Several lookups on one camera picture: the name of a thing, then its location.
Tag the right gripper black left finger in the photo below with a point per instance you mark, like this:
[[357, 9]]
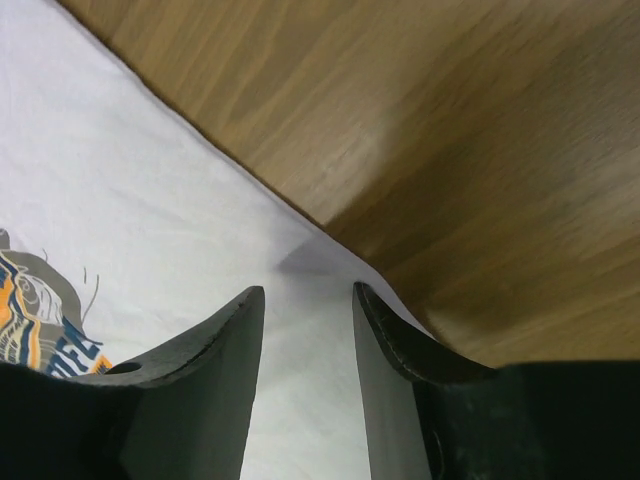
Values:
[[179, 411]]

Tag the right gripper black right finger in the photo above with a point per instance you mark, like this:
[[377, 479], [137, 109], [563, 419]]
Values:
[[431, 413]]

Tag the white printed tank top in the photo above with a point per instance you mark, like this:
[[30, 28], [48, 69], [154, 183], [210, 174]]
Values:
[[122, 228]]

